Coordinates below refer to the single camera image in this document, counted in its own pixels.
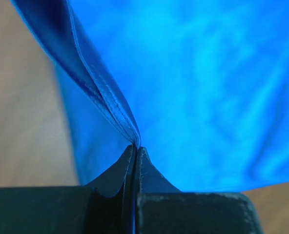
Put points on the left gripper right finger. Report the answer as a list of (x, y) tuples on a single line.
[(161, 208)]

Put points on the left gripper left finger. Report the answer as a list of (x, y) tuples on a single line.
[(103, 206)]

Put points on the blue cloth napkin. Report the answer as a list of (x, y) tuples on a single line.
[(202, 84)]

